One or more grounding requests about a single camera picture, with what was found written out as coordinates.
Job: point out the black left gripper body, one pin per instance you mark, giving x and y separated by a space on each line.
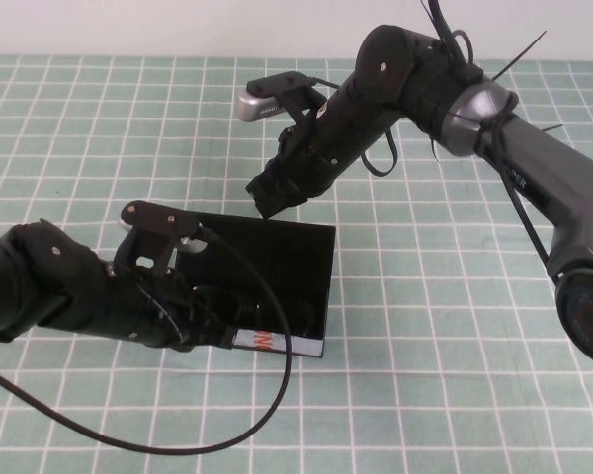
143 311

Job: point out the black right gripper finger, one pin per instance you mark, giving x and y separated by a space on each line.
289 202
264 202

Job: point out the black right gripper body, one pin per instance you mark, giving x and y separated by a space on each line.
296 173

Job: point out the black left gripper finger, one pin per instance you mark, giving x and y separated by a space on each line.
210 339
205 316

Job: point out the black printed glasses case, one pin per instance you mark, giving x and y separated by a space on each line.
301 257

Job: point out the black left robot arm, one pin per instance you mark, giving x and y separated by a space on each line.
34 281

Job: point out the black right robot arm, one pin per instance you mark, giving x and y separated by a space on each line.
548 158

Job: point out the green white checked tablecloth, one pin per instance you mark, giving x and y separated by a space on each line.
425 345

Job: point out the black zip tie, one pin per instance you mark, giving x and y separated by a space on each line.
521 54

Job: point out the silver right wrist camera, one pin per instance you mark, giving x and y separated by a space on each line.
262 106

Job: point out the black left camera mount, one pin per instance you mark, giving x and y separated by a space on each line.
153 222

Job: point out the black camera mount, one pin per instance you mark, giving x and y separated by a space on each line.
286 84
153 222

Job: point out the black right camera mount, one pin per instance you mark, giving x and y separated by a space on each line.
286 84

